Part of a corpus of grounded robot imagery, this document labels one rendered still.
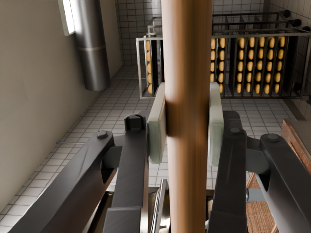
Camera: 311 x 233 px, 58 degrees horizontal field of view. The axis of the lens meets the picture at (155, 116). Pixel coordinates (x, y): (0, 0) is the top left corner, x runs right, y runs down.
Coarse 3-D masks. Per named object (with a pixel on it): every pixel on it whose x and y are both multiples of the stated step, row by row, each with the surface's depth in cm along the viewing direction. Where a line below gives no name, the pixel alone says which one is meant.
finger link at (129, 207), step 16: (128, 128) 16; (144, 128) 16; (128, 144) 15; (144, 144) 15; (128, 160) 13; (144, 160) 13; (128, 176) 12; (144, 176) 12; (128, 192) 11; (144, 192) 12; (112, 208) 10; (128, 208) 10; (144, 208) 11; (112, 224) 9; (128, 224) 9; (144, 224) 11
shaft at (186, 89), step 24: (168, 0) 16; (192, 0) 15; (168, 24) 16; (192, 24) 16; (168, 48) 17; (192, 48) 16; (168, 72) 18; (192, 72) 17; (168, 96) 18; (192, 96) 18; (168, 120) 19; (192, 120) 18; (168, 144) 20; (192, 144) 19; (168, 168) 22; (192, 168) 20; (192, 192) 21; (192, 216) 22
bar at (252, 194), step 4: (248, 188) 128; (248, 192) 125; (252, 192) 125; (256, 192) 125; (260, 192) 125; (248, 196) 125; (252, 196) 125; (256, 196) 125; (260, 196) 124; (248, 200) 126; (252, 200) 126; (256, 200) 126; (260, 200) 125; (264, 200) 125
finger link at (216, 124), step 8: (216, 88) 20; (216, 96) 19; (216, 104) 18; (216, 112) 17; (216, 120) 16; (208, 128) 20; (216, 128) 16; (208, 136) 19; (216, 136) 16; (208, 144) 19; (216, 144) 16; (216, 152) 16; (216, 160) 17
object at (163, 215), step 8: (168, 192) 206; (160, 200) 188; (168, 200) 202; (160, 208) 181; (168, 208) 198; (160, 216) 175; (168, 216) 194; (160, 224) 170; (168, 224) 191; (160, 232) 167
